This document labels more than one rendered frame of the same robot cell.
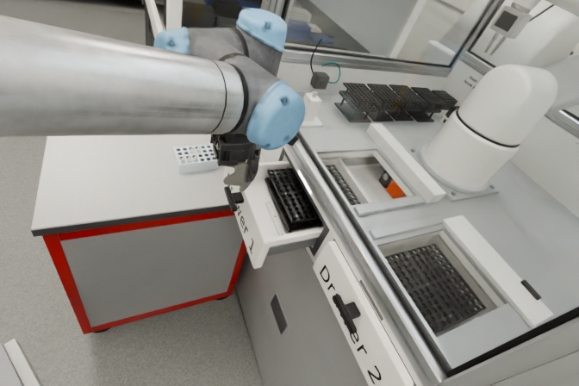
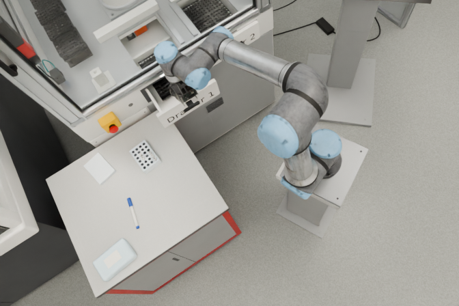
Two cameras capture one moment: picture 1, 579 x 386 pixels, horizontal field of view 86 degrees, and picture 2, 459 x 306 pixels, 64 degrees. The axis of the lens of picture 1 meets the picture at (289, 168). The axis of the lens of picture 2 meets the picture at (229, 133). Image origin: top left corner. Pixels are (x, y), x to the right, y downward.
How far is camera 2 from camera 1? 114 cm
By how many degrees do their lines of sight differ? 46
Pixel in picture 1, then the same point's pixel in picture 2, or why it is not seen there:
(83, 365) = (255, 229)
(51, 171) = (188, 228)
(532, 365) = not seen: outside the picture
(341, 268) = not seen: hidden behind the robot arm
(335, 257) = not seen: hidden behind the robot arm
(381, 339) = (244, 31)
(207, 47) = (201, 61)
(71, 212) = (212, 197)
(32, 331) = (245, 271)
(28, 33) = (264, 55)
